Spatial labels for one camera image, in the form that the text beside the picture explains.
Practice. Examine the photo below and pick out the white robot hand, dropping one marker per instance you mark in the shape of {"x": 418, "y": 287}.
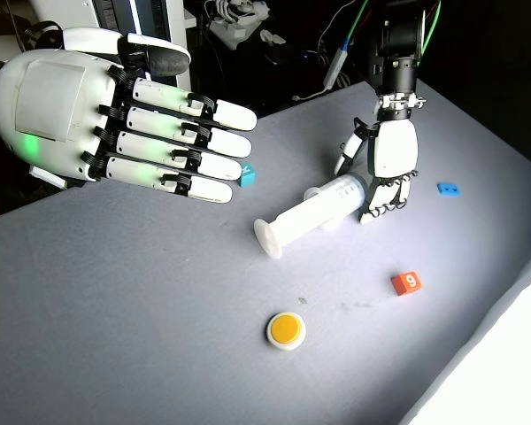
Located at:
{"x": 396, "y": 148}
{"x": 48, "y": 102}

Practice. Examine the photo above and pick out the large white plastic syringe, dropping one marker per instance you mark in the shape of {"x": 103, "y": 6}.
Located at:
{"x": 310, "y": 208}

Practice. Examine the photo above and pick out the flat blue two-hole block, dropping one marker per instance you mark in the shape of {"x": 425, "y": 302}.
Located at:
{"x": 448, "y": 189}

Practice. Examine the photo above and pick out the white adapter blue plug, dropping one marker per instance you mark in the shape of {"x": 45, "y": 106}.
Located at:
{"x": 336, "y": 66}

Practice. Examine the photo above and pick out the orange number nine cube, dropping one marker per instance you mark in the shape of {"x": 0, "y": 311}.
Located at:
{"x": 407, "y": 284}

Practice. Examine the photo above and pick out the teal letter K cube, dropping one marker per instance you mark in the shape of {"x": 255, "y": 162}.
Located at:
{"x": 248, "y": 177}

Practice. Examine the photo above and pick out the white plastic parts pile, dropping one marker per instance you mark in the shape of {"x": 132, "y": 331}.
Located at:
{"x": 234, "y": 31}

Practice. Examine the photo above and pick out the yellow button white rim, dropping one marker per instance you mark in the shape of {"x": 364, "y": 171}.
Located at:
{"x": 286, "y": 329}

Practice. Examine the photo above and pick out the grey table cloth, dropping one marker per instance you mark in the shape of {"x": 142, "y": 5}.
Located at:
{"x": 159, "y": 310}

